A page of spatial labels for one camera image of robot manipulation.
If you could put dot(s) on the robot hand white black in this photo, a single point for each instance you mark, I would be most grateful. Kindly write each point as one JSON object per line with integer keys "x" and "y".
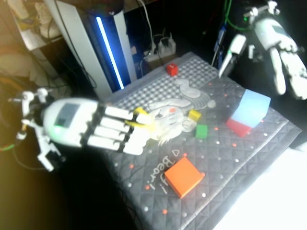
{"x": 72, "y": 119}
{"x": 271, "y": 33}

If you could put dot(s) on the large yellow foam block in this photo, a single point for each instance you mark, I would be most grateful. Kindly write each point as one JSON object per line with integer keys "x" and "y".
{"x": 141, "y": 112}

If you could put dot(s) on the light blue box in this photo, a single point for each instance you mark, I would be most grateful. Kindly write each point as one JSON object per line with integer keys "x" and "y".
{"x": 251, "y": 107}

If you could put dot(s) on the large red foam block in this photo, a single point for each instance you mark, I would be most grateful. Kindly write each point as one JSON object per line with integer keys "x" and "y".
{"x": 237, "y": 128}

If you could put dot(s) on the small red cube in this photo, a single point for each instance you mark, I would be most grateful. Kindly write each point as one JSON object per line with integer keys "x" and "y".
{"x": 172, "y": 70}

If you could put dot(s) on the small yellow cube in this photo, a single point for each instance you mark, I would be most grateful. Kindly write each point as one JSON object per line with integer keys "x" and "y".
{"x": 194, "y": 115}

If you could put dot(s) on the large orange cube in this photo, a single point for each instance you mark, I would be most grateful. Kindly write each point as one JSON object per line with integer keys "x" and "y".
{"x": 183, "y": 177}

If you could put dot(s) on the white computer tower blue light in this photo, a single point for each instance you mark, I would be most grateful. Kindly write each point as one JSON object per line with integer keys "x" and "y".
{"x": 79, "y": 48}

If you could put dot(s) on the white shelf board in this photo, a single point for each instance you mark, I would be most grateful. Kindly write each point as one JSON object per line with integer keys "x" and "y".
{"x": 31, "y": 38}

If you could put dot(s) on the white power strip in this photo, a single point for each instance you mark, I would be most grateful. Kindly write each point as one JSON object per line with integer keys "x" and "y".
{"x": 153, "y": 57}

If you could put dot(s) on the white plug adapter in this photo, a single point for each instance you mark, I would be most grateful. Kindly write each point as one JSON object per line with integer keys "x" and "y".
{"x": 166, "y": 45}

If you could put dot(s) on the small green cube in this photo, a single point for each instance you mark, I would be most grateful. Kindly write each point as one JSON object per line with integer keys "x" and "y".
{"x": 201, "y": 131}

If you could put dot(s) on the grey quilt with bear print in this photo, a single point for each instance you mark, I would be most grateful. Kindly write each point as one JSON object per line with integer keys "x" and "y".
{"x": 227, "y": 167}

